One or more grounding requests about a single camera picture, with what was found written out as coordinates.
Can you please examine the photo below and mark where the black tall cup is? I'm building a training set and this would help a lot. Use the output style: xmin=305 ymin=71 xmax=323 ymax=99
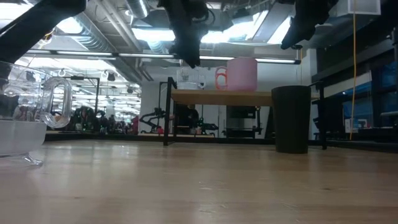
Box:
xmin=271 ymin=85 xmax=312 ymax=154

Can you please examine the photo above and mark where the purple plastic mug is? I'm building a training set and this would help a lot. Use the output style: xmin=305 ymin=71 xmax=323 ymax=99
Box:
xmin=226 ymin=57 xmax=259 ymax=92

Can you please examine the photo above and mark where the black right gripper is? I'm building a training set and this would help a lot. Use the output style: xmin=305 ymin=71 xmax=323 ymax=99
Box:
xmin=280 ymin=0 xmax=340 ymax=50

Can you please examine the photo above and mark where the person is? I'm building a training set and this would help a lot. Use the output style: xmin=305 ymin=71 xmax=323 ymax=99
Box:
xmin=177 ymin=104 xmax=200 ymax=135

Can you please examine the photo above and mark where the clear glass mug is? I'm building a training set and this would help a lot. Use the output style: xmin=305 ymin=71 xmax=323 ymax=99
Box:
xmin=0 ymin=61 xmax=73 ymax=168

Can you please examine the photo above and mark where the long ceiling light bar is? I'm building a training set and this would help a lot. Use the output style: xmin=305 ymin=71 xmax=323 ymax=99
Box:
xmin=24 ymin=48 xmax=302 ymax=65

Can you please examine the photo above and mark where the silver ventilation duct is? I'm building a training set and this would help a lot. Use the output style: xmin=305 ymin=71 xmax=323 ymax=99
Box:
xmin=46 ymin=0 xmax=147 ymax=85

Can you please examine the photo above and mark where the black background frame stand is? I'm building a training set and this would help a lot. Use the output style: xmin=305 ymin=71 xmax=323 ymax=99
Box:
xmin=70 ymin=75 xmax=101 ymax=105

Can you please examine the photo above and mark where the white ceiling unit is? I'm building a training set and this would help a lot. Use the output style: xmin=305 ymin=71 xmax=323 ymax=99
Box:
xmin=337 ymin=0 xmax=382 ymax=18

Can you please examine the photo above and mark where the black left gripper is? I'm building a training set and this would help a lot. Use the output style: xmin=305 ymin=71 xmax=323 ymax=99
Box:
xmin=157 ymin=0 xmax=216 ymax=69

